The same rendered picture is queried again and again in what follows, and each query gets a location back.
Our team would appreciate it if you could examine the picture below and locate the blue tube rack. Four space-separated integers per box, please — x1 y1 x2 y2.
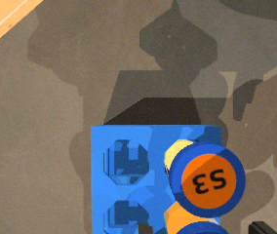
92 125 221 234

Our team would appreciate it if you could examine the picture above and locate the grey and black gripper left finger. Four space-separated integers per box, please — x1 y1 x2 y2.
138 223 153 234

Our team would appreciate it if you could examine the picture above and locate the clear conical tube with yellow liquid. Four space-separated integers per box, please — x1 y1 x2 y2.
164 139 246 218

